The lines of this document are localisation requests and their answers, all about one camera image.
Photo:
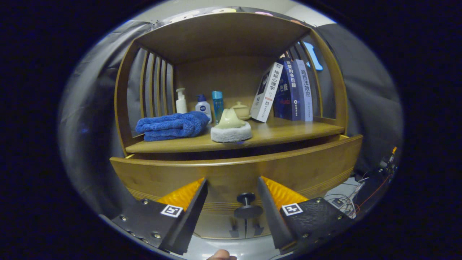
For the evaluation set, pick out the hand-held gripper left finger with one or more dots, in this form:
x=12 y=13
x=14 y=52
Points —
x=189 y=216

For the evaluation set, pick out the white pump bottle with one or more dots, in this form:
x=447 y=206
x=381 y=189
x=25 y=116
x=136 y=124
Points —
x=181 y=104

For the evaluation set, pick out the dark equipment with orange parts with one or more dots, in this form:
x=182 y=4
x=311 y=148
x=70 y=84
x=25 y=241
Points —
x=388 y=164

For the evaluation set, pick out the clear blue bottle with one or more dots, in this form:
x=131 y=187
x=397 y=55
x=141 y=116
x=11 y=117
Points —
x=217 y=104

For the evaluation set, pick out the light blue book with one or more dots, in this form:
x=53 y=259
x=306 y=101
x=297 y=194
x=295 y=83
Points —
x=306 y=90

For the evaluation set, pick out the wooden cabinet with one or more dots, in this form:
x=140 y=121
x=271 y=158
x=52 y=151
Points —
x=223 y=36

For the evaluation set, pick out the folded blue towel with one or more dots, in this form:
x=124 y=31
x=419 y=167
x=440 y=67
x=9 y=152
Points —
x=169 y=126

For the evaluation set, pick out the wooden countertop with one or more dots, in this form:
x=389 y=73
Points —
x=281 y=131

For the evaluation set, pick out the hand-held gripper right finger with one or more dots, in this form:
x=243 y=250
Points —
x=274 y=213

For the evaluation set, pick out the white book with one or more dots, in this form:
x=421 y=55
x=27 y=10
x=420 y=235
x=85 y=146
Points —
x=265 y=94

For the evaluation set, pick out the wooden cabinet door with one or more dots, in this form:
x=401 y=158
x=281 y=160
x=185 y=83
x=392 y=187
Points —
x=267 y=231
x=213 y=227

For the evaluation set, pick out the green scrub brush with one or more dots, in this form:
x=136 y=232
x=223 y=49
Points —
x=231 y=131

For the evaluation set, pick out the dark blue book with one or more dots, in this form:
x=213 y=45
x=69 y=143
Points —
x=287 y=94

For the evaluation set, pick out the cream lidded teacup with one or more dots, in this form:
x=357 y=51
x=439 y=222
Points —
x=242 y=109

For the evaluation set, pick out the wooden drawer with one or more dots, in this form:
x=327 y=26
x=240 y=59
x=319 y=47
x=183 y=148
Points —
x=234 y=173

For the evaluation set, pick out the white bottle with blue cap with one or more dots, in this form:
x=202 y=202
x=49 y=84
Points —
x=203 y=106

